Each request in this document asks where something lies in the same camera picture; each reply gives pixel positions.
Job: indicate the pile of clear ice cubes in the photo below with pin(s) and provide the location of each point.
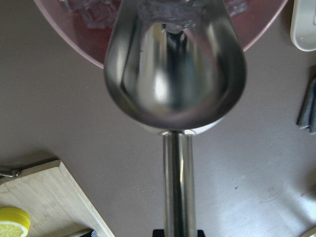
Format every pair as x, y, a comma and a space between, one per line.
93, 12

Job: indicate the pink bowl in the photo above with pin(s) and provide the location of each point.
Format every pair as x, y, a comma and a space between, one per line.
92, 44

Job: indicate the bamboo cutting board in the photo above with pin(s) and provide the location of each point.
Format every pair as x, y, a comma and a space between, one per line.
56, 204

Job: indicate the grey folded cloth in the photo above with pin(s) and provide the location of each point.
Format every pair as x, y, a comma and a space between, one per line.
307, 117

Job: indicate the cream serving tray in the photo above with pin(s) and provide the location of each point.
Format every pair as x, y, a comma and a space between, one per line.
303, 25

